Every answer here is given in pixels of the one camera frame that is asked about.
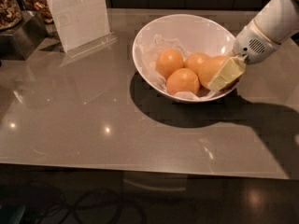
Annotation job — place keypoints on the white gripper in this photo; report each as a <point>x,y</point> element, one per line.
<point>252,44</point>

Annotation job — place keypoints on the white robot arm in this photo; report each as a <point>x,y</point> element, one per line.
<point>278,20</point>

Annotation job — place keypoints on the white ceramic bowl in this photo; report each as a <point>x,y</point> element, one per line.
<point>188,34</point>

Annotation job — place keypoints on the white paper liner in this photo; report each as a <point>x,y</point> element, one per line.
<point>187,71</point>

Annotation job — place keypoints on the acrylic sign holder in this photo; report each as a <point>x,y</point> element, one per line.
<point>82,25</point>

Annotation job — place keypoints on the dark metal stand box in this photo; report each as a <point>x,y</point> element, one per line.
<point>19,42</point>

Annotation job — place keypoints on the snack container in background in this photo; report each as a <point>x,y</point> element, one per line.
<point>40,6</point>

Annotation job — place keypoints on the glass jar of nuts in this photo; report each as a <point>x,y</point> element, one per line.
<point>10,14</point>

